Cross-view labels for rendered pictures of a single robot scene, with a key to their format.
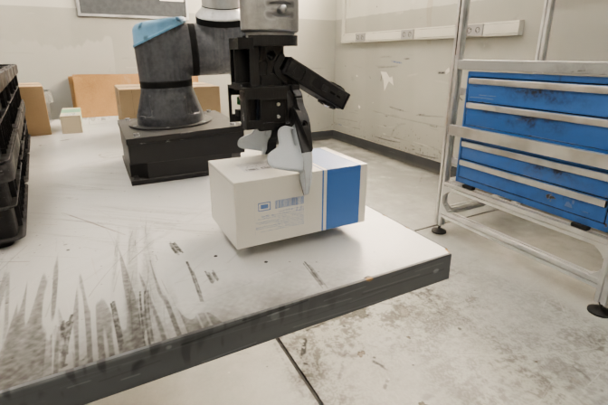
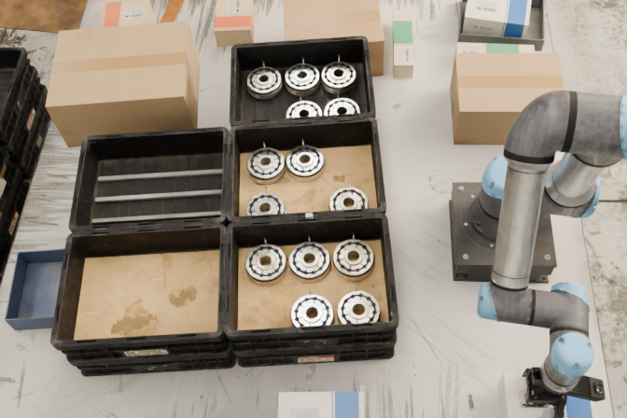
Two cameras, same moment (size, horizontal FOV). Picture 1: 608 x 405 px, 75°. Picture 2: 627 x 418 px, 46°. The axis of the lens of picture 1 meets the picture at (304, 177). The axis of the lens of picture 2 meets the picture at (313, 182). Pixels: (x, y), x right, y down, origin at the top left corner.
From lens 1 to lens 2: 1.56 m
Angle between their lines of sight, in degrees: 48
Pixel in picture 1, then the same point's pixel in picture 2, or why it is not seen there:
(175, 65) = not seen: hidden behind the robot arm
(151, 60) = (493, 205)
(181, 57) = not seen: hidden behind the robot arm
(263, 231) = not seen: outside the picture
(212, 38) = (551, 205)
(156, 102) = (487, 225)
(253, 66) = (539, 389)
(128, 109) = (464, 124)
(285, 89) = (555, 401)
